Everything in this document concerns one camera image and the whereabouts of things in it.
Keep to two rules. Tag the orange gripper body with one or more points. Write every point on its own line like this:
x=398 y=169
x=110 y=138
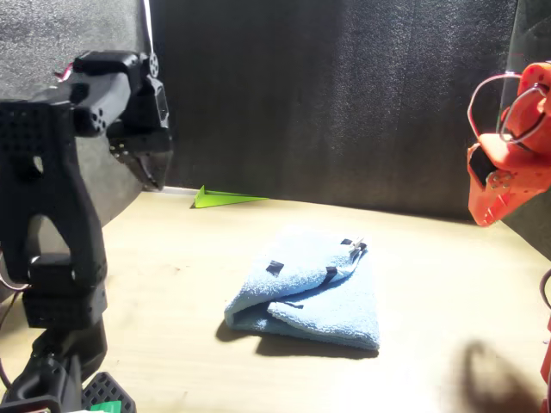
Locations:
x=525 y=168

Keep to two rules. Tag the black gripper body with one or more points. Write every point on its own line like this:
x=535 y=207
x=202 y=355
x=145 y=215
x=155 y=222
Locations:
x=146 y=137

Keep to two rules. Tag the light blue towel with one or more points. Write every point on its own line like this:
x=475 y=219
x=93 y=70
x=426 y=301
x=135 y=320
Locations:
x=327 y=310

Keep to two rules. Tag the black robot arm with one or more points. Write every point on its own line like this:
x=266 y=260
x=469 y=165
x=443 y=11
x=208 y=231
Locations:
x=47 y=193

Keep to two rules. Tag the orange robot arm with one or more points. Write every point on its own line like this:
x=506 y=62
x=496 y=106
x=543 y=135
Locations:
x=536 y=94

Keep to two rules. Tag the lime green plastic wedge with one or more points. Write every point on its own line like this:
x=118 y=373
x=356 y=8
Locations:
x=215 y=200

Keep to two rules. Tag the dark grey foam panel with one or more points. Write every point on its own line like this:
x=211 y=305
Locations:
x=34 y=34
x=529 y=34
x=323 y=86

